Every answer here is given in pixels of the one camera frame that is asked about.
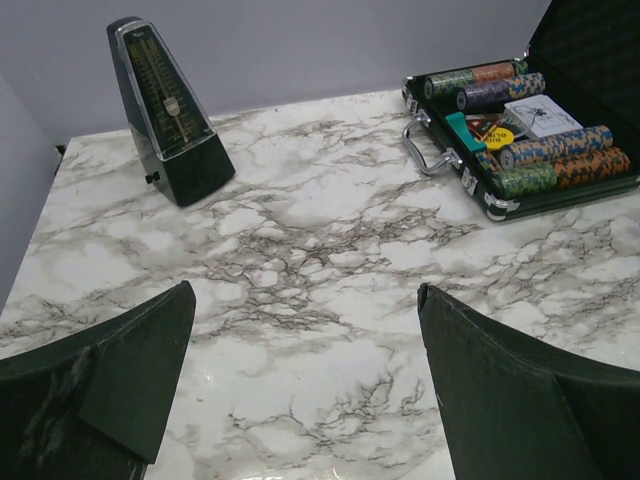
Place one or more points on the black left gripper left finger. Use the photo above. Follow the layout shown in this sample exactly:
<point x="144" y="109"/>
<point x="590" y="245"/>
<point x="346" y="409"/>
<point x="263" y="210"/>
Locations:
<point x="95" y="404"/>

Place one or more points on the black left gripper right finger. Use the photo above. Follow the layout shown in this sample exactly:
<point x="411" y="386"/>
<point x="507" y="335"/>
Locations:
<point x="515" y="407"/>

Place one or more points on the black metronome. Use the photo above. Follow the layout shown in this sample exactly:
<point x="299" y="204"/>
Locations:
<point x="181" y="153"/>

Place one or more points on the black poker chip case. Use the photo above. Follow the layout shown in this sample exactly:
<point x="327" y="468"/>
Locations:
<point x="554" y="127"/>

